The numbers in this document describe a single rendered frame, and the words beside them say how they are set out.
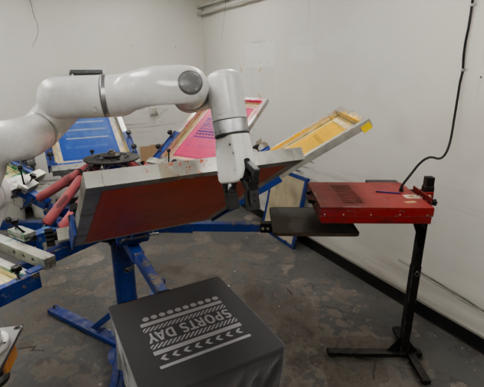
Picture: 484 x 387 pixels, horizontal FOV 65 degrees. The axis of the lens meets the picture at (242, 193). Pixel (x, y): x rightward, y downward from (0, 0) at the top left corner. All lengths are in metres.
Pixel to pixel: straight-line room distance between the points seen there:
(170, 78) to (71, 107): 0.20
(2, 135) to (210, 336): 0.84
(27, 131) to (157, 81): 0.27
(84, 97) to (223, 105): 0.27
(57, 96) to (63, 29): 4.66
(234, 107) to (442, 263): 2.45
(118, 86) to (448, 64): 2.36
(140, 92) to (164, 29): 5.00
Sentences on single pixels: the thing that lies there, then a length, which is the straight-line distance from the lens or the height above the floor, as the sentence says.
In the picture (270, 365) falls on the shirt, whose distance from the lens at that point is 1.31.
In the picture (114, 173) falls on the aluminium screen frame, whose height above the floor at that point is 1.55.
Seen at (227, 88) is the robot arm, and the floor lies 1.73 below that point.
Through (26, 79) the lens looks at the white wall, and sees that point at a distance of 5.44.
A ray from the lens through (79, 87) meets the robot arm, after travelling 0.82.
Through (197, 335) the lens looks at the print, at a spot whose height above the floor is 0.95.
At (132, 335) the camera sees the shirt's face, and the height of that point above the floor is 0.95.
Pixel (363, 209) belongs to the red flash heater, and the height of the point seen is 1.10.
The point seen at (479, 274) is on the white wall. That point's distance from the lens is 2.93.
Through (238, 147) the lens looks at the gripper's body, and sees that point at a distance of 0.78.
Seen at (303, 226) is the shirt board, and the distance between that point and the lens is 2.14.
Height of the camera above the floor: 1.77
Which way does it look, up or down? 18 degrees down
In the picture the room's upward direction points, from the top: straight up
